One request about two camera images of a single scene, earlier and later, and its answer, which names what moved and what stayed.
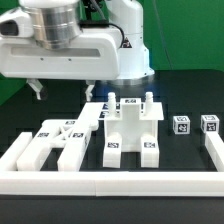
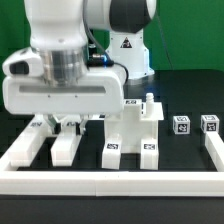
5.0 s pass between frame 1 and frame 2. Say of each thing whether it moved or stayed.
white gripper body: moved
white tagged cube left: stayed
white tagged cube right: stayed
